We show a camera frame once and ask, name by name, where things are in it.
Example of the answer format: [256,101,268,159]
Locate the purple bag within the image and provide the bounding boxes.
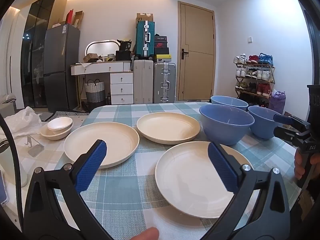
[269,91,286,114]

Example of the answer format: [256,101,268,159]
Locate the person's right hand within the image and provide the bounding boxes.
[294,150,306,181]

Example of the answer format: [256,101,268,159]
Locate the beige suitcase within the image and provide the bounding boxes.
[133,59,154,104]

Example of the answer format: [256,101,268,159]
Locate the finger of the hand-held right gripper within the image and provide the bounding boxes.
[274,126,307,146]
[273,114,311,131]

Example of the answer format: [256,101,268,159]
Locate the grey white woven basket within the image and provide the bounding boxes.
[84,79,105,103]

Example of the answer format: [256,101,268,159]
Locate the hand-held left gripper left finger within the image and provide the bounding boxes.
[22,139,113,240]

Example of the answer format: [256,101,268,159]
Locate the white tumbler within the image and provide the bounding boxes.
[0,140,28,188]

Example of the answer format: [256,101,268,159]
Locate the black bag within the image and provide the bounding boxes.
[119,39,133,52]

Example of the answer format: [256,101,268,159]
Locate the wooden shoe rack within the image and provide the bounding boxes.
[234,62,275,105]

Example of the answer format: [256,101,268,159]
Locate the shoe rack with shoes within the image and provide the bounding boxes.
[234,52,274,98]

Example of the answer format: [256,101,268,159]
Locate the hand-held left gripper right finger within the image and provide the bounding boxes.
[202,141,292,240]

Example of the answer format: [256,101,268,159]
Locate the beige wooden door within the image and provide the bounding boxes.
[177,1,216,101]

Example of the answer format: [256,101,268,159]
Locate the teal suitcase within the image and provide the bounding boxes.
[135,20,155,58]

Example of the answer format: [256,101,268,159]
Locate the black cable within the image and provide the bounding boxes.
[0,114,25,230]

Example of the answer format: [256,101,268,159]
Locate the silver suitcase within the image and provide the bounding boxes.
[153,61,177,103]

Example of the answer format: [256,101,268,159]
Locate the cream plate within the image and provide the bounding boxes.
[64,122,140,169]
[136,112,201,145]
[155,141,254,218]

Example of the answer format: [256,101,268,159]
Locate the grey fridge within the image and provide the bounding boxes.
[44,24,81,112]

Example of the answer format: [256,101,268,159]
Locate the blue bowl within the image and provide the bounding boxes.
[199,104,255,145]
[211,95,248,111]
[247,106,284,140]

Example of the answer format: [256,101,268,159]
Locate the oval vanity mirror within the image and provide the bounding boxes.
[86,39,120,58]

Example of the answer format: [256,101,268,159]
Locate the white vanity desk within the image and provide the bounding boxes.
[70,62,134,105]

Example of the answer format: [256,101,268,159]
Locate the person's left hand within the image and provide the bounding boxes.
[130,227,160,240]

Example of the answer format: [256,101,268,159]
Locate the tall cardboard box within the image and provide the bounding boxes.
[74,11,84,29]

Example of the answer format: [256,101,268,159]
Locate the white plastic bag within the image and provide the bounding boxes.
[2,106,48,140]

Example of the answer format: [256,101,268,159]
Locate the teal white checkered tablecloth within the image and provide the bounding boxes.
[54,102,298,240]

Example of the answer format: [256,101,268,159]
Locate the blue phone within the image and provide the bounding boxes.
[0,171,10,205]

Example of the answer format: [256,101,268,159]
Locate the black white striped rug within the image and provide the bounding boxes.
[46,110,90,122]

